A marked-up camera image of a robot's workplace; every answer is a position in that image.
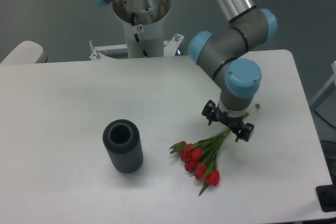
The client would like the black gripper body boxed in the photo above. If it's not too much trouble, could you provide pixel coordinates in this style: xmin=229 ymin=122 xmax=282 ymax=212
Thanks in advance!
xmin=215 ymin=107 xmax=246 ymax=130

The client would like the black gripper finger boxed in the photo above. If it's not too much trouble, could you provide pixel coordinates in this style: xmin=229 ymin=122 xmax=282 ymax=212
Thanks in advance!
xmin=231 ymin=122 xmax=255 ymax=142
xmin=201 ymin=100 xmax=218 ymax=125

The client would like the red tulip bouquet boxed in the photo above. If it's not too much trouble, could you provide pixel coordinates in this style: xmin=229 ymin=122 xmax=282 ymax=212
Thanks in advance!
xmin=169 ymin=128 xmax=233 ymax=195

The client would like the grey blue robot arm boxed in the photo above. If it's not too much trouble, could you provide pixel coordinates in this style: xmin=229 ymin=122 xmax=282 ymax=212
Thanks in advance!
xmin=94 ymin=0 xmax=278 ymax=141

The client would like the dark grey ribbed vase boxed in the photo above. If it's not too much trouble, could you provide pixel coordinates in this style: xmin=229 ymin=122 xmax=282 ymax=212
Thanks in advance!
xmin=102 ymin=119 xmax=143 ymax=174

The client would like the black box at edge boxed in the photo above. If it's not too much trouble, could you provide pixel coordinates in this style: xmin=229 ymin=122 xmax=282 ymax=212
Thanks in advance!
xmin=316 ymin=185 xmax=335 ymax=212

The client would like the white chair armrest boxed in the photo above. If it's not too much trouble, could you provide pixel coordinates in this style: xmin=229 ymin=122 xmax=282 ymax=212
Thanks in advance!
xmin=1 ymin=40 xmax=48 ymax=66

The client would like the black floor cable right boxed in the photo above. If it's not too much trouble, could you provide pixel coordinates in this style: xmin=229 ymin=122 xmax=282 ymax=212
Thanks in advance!
xmin=314 ymin=108 xmax=336 ymax=128

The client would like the white pedestal base frame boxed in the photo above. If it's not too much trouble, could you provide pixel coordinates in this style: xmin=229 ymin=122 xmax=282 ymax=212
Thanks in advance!
xmin=89 ymin=33 xmax=185 ymax=61

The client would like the white furniture frame right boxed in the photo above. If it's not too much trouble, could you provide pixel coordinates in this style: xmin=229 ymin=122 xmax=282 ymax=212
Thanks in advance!
xmin=309 ymin=61 xmax=335 ymax=111

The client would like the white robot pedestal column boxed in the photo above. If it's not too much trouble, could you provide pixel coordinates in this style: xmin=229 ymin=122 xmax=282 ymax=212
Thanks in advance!
xmin=112 ymin=0 xmax=171 ymax=54

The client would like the black pedestal cable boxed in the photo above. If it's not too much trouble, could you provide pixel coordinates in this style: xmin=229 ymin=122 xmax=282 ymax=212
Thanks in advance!
xmin=130 ymin=11 xmax=150 ymax=58

